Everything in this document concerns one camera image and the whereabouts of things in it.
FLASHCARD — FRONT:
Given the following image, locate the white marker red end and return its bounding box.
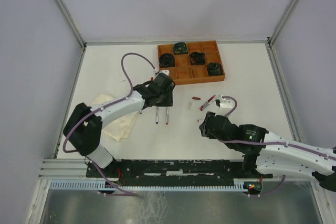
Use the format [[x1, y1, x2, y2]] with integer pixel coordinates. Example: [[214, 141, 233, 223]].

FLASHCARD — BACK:
[[165, 107, 170, 125]]

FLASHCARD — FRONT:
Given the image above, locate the white marker blue end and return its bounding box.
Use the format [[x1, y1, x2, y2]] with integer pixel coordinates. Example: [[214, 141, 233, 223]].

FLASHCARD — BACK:
[[155, 107, 160, 124]]

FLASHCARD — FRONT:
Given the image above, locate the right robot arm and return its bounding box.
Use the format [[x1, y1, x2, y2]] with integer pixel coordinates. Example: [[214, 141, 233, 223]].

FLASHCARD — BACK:
[[199, 112, 335, 191]]

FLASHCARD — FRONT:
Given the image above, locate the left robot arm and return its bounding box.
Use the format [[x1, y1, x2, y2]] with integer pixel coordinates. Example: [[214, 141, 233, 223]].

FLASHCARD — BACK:
[[63, 72, 175, 177]]

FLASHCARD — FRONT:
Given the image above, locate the wooden compartment tray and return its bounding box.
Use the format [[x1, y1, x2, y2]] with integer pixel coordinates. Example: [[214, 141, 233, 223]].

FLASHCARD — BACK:
[[158, 40, 225, 85]]

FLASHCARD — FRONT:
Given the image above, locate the cream folded cloth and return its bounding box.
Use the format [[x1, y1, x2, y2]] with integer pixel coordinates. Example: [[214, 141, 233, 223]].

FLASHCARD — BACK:
[[91, 94, 139, 142]]

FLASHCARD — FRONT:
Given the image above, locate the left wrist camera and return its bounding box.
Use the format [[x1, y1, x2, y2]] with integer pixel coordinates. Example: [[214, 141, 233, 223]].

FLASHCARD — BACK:
[[155, 69, 170, 76]]

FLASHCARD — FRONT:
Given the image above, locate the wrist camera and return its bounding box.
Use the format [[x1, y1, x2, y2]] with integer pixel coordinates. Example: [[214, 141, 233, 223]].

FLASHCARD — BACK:
[[215, 95, 235, 109], [155, 69, 170, 76]]

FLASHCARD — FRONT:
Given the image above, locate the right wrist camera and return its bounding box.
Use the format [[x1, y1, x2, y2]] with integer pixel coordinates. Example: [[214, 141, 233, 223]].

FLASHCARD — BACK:
[[215, 95, 235, 109]]

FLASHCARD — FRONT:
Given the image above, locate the coiled black cable left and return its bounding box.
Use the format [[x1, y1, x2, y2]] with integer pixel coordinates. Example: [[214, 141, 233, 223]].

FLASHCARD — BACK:
[[159, 53, 176, 68]]

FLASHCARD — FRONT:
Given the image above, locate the coiled black cable centre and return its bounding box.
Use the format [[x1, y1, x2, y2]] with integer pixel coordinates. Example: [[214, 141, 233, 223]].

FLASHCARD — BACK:
[[189, 51, 206, 66]]

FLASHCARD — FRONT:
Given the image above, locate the coiled green black cable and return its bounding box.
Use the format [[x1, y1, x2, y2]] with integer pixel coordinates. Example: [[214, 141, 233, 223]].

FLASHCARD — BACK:
[[172, 41, 189, 56]]

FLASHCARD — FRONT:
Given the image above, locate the coiled black cable front right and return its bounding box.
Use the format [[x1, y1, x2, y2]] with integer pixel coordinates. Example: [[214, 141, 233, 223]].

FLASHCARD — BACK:
[[206, 62, 224, 76]]

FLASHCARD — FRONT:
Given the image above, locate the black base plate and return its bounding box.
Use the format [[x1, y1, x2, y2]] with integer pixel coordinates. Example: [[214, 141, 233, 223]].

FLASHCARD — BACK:
[[102, 159, 273, 186]]

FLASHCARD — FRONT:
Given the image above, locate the aluminium frame back rail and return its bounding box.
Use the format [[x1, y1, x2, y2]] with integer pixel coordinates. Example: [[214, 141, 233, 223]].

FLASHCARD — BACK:
[[85, 40, 268, 47]]

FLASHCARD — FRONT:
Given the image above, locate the white slotted cable duct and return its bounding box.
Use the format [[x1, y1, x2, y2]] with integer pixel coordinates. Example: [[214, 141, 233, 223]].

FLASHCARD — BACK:
[[49, 179, 262, 192]]

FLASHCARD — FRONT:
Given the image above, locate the aluminium frame right post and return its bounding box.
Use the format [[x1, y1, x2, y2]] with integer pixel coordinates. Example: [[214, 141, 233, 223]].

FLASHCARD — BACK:
[[268, 0, 300, 48]]

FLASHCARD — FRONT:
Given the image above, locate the aluminium frame post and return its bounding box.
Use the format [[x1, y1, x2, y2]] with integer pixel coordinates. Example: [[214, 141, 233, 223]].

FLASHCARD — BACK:
[[53, 0, 86, 48], [268, 0, 300, 48]]

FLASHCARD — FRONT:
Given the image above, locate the aluminium frame left post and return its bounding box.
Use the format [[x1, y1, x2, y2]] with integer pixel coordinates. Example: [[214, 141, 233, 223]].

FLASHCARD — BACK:
[[53, 0, 86, 48]]

